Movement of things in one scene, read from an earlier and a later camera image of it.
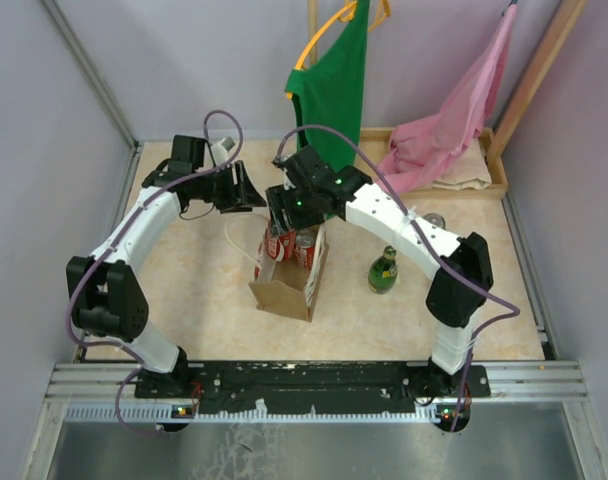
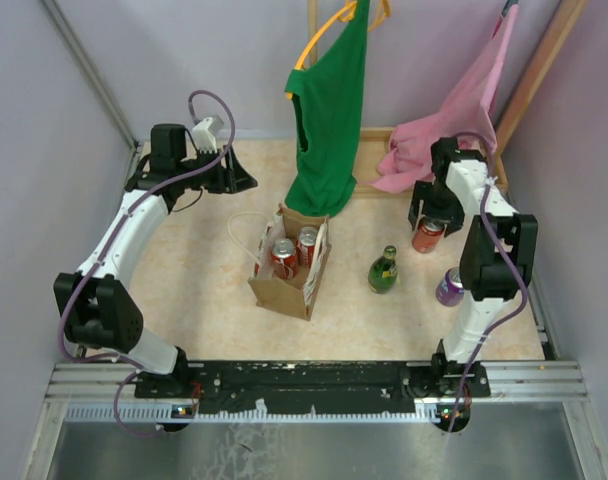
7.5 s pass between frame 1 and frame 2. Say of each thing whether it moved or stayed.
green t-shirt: stayed
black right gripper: moved
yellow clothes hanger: stayed
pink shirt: stayed
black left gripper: moved
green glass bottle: stayed
